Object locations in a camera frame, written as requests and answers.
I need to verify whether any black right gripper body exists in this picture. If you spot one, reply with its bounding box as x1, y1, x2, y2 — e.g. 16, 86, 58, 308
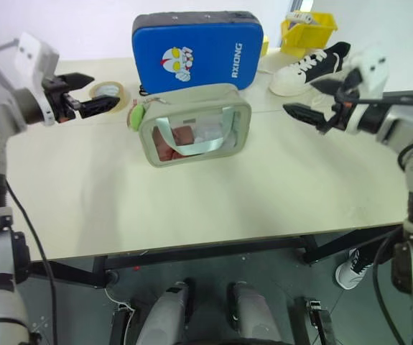
320, 68, 364, 133

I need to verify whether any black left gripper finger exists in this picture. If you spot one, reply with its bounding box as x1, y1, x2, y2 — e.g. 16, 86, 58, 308
60, 73, 96, 91
78, 95, 121, 120

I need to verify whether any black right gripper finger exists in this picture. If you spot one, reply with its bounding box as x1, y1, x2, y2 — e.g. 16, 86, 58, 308
282, 103, 328, 135
312, 78, 348, 96

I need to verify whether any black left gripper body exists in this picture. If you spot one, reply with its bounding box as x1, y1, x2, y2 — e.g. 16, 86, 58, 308
42, 75, 85, 124

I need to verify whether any clear beige toiletry bag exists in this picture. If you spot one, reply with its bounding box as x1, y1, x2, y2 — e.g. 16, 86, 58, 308
137, 83, 253, 169

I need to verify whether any beige tape roll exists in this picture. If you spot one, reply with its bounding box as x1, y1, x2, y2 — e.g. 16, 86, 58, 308
88, 80, 129, 116

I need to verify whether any black and white sneaker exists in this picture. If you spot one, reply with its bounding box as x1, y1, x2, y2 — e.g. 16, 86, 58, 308
269, 41, 353, 97

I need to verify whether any green plush zipper charm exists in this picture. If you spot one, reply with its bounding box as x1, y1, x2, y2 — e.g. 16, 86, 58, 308
126, 99, 147, 132

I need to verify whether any yellow plastic bin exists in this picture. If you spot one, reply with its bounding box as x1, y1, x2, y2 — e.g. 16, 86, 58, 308
280, 11, 338, 58

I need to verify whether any white item with red marks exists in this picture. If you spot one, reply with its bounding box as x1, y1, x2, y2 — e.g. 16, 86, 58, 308
286, 11, 315, 25

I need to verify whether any pink cloth item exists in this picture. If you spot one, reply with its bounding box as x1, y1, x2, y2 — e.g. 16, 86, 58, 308
152, 125, 197, 162

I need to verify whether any blue cartoon print case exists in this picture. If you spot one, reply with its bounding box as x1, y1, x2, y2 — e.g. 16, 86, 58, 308
131, 10, 264, 96

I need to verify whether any white sneaker with black laces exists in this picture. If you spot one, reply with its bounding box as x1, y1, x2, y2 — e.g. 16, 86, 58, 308
335, 247, 375, 290

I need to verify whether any silver right robot leg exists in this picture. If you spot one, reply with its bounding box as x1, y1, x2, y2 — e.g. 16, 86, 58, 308
226, 282, 285, 345

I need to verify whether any silver robot leg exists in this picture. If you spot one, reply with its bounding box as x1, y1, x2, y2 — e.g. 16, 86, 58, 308
135, 278, 195, 345
226, 282, 285, 345

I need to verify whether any silver left robot leg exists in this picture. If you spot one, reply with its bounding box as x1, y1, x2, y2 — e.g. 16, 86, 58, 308
135, 278, 195, 345

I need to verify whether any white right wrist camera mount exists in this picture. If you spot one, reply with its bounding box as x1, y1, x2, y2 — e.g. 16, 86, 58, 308
348, 44, 389, 98

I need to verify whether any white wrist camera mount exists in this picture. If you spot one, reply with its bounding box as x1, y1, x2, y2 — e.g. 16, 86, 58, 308
13, 32, 60, 127
348, 44, 389, 98

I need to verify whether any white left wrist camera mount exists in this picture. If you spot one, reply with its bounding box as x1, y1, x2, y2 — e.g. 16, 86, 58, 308
13, 32, 60, 127

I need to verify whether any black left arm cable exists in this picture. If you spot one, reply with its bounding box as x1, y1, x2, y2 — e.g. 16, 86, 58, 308
4, 178, 59, 345

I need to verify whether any black metal table frame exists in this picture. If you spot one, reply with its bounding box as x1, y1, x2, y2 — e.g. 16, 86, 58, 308
29, 224, 405, 290

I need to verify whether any thin white floor cable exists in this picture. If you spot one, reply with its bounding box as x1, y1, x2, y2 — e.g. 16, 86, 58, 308
104, 286, 136, 314

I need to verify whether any black floor stand bracket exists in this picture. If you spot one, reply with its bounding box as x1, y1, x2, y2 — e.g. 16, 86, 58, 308
302, 296, 337, 345
109, 308, 136, 345

